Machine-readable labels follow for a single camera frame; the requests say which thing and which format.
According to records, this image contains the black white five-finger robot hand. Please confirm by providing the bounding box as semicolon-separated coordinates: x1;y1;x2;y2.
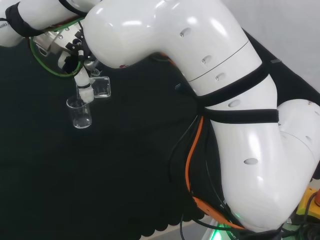
57;37;101;104

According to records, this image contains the clear glass beaker with water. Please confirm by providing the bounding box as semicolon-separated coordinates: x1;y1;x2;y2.
75;75;112;100

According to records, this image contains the clear glass beaker with spout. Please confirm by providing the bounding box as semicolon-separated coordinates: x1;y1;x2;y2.
65;95;93;130

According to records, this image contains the black bench cloth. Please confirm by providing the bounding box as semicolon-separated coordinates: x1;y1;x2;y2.
0;28;320;238

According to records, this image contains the yellow stop button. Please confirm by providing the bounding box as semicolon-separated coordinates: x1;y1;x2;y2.
295;186;320;224

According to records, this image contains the green cable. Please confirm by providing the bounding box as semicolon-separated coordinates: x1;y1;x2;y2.
29;16;87;78

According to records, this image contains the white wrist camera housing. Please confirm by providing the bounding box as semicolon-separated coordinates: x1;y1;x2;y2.
31;26;84;59

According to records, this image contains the black cable bundle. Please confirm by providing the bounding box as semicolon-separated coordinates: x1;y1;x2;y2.
166;109;241;240

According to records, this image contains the orange cable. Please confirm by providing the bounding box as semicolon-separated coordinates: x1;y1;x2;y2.
159;51;248;231

